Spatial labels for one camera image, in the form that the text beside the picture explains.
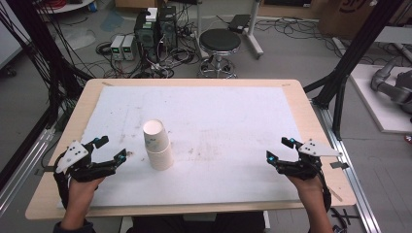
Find floral white paper cup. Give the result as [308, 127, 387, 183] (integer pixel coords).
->
[143, 118, 171, 152]

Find black metal frame stand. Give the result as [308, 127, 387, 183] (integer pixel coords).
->
[303, 0, 405, 141]
[0, 0, 95, 192]

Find aluminium rail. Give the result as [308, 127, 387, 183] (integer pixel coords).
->
[310, 99, 383, 233]
[0, 126, 56, 217]

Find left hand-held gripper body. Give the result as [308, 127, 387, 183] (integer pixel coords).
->
[53, 140, 113, 183]

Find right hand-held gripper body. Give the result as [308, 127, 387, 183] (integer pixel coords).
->
[276, 139, 344, 182]

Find black round stool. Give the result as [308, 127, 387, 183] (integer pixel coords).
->
[197, 28, 243, 80]

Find white floor board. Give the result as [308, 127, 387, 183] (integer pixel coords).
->
[349, 63, 412, 135]

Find person's left hand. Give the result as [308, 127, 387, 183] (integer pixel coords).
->
[67, 176, 107, 210]

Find white desk frame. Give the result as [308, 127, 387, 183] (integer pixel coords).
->
[193, 0, 265, 60]

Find white foam mat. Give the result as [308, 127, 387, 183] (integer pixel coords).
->
[57, 85, 304, 209]

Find black flat device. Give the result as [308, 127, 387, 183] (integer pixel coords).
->
[227, 14, 252, 34]

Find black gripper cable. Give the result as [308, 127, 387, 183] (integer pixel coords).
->
[52, 153, 72, 211]
[317, 169, 333, 213]

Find wooden table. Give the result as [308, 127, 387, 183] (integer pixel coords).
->
[24, 78, 358, 221]

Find person's dark trousers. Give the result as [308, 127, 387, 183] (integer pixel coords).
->
[125, 212, 267, 233]

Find cardboard box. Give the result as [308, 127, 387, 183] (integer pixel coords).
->
[318, 0, 381, 41]

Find black computer tower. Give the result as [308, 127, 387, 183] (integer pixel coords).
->
[133, 7, 160, 63]
[157, 5, 179, 50]

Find grey power supply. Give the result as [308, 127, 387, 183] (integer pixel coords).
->
[110, 34, 126, 62]
[121, 34, 137, 62]

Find black tape piece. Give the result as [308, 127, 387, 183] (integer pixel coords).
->
[329, 160, 351, 170]

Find stack of ribbed paper cups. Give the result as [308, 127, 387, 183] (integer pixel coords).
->
[145, 142, 175, 172]

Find person's right hand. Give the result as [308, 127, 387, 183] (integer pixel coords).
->
[286, 175, 326, 208]

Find tangle of floor cables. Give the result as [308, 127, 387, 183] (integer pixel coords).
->
[95, 13, 203, 80]

